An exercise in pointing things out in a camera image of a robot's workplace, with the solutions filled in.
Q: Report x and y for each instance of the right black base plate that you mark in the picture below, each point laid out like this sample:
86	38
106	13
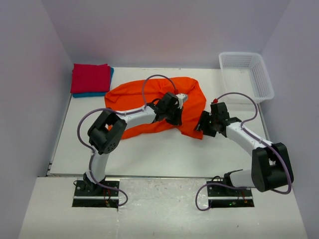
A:
216	190

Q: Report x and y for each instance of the folded blue t shirt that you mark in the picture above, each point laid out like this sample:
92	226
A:
94	94

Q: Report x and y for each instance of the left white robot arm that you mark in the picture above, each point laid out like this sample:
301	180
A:
108	129

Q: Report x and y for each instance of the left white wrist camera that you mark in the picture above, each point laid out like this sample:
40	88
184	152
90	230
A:
182	98

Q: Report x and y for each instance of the white plastic basket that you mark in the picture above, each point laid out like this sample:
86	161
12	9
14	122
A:
245	72

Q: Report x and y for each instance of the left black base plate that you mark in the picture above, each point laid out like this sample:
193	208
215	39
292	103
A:
89	190

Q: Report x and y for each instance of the orange t shirt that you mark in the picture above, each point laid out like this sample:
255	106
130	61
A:
129	96

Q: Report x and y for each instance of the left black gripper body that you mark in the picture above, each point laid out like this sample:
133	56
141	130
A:
175	117

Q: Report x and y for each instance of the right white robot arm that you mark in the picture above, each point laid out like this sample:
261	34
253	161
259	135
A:
270	166

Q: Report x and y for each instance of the folded red t shirt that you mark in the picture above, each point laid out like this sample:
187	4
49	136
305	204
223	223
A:
87	78

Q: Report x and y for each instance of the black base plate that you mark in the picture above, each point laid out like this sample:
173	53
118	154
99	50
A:
89	190
216	190

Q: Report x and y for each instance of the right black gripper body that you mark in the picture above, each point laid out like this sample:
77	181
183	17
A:
206	124

